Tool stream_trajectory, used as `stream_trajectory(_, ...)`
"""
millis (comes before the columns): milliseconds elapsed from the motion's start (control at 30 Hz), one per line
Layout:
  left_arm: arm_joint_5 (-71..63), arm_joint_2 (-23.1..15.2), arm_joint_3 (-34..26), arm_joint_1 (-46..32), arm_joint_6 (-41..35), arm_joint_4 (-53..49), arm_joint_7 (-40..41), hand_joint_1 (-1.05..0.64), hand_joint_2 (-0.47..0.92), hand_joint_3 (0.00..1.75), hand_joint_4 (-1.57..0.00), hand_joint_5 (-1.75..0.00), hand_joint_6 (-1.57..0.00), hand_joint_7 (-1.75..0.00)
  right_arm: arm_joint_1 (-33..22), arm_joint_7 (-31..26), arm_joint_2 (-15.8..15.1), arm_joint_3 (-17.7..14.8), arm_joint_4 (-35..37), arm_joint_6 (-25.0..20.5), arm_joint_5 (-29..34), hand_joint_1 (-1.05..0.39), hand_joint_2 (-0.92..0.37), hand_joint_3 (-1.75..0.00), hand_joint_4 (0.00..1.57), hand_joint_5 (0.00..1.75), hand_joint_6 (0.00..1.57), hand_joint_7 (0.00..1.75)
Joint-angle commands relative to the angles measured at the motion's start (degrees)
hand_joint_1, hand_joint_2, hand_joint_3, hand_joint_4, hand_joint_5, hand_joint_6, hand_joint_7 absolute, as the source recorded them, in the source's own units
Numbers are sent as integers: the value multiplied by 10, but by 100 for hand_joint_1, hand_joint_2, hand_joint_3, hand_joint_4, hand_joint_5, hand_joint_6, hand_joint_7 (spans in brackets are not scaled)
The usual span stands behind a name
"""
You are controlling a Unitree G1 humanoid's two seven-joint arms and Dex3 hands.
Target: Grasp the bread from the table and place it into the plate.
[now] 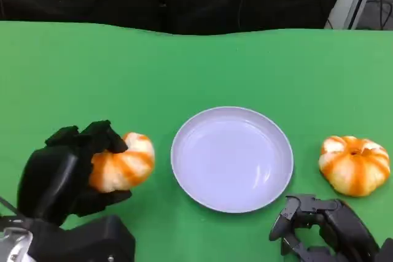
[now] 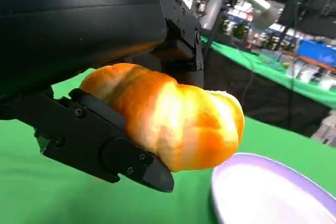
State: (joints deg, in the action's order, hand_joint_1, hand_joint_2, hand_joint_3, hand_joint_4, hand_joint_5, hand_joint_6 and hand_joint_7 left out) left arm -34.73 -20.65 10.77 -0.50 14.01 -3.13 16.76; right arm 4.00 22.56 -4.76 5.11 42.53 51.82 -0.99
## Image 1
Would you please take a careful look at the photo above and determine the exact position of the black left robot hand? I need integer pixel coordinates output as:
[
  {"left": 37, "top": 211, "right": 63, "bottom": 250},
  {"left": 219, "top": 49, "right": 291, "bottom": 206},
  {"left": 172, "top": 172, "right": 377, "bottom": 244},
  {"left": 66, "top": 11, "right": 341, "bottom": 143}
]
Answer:
[{"left": 17, "top": 118, "right": 133, "bottom": 226}]

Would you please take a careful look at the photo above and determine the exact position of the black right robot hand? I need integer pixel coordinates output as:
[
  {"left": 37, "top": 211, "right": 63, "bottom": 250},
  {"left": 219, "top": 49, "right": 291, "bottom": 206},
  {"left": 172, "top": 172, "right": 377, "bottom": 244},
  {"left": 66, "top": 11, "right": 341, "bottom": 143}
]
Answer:
[{"left": 268, "top": 193, "right": 381, "bottom": 262}]

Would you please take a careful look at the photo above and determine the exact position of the green table cloth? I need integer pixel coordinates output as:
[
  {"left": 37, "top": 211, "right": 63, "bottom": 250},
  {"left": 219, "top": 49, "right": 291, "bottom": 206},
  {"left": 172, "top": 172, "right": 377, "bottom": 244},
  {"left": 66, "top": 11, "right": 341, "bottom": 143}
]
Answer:
[{"left": 0, "top": 20, "right": 393, "bottom": 262}]

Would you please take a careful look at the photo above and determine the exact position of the lilac plate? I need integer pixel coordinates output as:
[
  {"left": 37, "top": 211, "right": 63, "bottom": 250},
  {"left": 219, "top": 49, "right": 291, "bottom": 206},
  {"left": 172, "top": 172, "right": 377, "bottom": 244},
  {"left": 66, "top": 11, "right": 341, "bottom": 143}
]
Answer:
[{"left": 170, "top": 106, "right": 294, "bottom": 214}]

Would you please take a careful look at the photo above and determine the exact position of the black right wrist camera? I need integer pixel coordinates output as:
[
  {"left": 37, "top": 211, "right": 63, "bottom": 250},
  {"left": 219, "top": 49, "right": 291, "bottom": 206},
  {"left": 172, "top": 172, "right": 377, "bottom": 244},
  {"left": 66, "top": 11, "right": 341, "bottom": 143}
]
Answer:
[{"left": 379, "top": 237, "right": 393, "bottom": 262}]

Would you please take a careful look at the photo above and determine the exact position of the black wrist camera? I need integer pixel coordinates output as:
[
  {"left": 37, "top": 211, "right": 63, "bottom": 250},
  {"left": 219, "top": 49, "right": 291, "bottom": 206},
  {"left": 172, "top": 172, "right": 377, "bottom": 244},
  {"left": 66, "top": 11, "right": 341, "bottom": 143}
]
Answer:
[
  {"left": 29, "top": 214, "right": 136, "bottom": 262},
  {"left": 379, "top": 237, "right": 393, "bottom": 262}
]

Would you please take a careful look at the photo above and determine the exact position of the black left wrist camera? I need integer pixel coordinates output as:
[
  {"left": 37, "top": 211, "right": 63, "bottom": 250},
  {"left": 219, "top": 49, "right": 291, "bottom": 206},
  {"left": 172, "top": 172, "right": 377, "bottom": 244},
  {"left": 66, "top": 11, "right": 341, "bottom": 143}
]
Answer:
[{"left": 29, "top": 214, "right": 136, "bottom": 262}]

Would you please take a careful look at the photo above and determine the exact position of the black cable by frame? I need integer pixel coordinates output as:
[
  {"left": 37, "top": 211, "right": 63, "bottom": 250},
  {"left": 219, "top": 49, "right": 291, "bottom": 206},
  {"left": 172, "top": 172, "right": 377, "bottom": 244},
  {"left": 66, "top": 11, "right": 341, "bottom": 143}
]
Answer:
[{"left": 364, "top": 0, "right": 393, "bottom": 30}]

